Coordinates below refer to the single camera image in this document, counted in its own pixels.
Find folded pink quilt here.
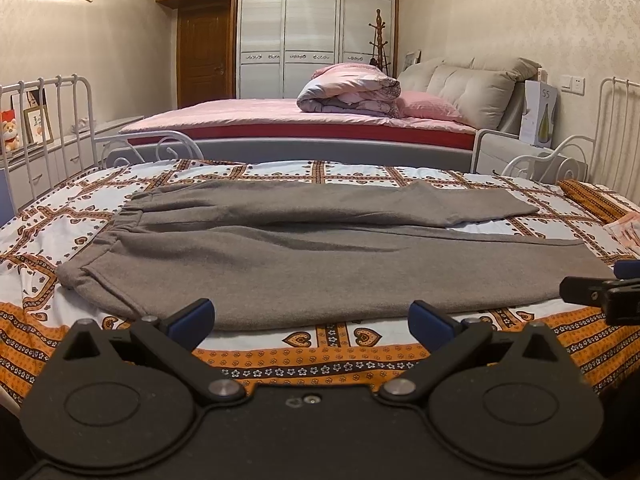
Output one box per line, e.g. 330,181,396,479
296,63,401,118

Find beige cushioned headboard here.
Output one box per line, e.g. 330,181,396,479
398,54,541,134

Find framed picture on cabinet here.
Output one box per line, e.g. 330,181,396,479
23,106,53,144

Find folded peach checkered cloth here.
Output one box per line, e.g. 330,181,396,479
604,211,640,256

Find white wine bottle box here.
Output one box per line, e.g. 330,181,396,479
518,80,558,148

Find pink pillow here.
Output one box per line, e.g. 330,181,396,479
396,91,464,122

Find wooden coat rack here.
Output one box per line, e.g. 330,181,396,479
369,9,390,75

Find orange patterned pillow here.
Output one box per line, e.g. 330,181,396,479
559,179,639,224

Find white wall switch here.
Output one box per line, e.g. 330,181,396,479
560,75,586,96

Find red plush toy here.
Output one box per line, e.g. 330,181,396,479
1,110,22,153

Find large pink red bed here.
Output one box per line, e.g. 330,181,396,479
120,99,476,171

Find white metal daybed frame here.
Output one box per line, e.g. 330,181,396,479
1,75,639,199

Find white low drawer cabinet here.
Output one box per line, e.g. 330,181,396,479
1,117,138,224

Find brown wooden door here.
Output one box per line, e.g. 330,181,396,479
177,4,230,108

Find grey fleece pants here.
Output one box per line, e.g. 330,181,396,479
58,180,612,332

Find white sliding-door wardrobe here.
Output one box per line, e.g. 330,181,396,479
235,0,396,99

